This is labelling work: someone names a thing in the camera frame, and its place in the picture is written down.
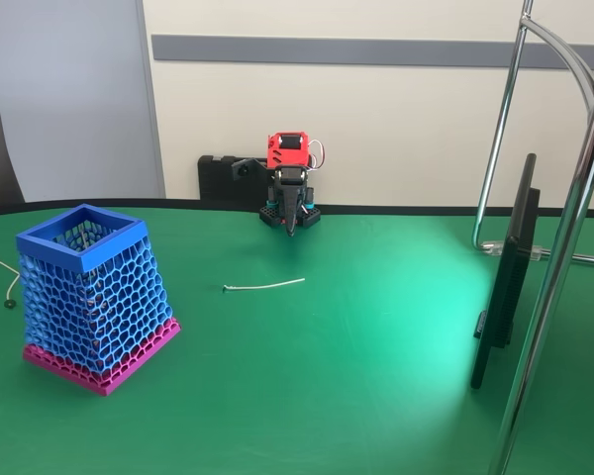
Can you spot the clear plastic clip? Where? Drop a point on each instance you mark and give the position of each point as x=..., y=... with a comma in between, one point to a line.
x=492, y=247

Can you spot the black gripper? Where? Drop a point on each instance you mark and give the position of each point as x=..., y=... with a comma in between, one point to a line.
x=290, y=194

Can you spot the grey wall rail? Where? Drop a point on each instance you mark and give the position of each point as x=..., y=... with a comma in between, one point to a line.
x=326, y=51

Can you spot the black plastic tool case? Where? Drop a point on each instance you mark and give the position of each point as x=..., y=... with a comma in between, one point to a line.
x=218, y=178

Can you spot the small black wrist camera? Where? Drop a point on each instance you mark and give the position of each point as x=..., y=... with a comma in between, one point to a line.
x=243, y=169

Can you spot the thin white cable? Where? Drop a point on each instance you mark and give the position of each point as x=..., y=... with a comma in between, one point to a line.
x=267, y=285

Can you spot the black monitor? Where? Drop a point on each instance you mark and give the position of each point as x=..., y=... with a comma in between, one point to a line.
x=510, y=277

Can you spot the blue and magenta lattice basket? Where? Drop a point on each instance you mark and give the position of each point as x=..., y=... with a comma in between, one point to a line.
x=49, y=251

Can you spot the green table cloth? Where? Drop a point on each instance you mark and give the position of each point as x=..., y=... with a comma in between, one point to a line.
x=302, y=371

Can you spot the dark chair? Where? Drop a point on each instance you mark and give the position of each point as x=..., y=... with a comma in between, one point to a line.
x=2, y=163

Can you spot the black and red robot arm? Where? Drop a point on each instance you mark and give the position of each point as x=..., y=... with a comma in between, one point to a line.
x=287, y=151

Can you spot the chrome tube stand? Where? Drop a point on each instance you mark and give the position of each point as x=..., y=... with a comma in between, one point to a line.
x=544, y=307

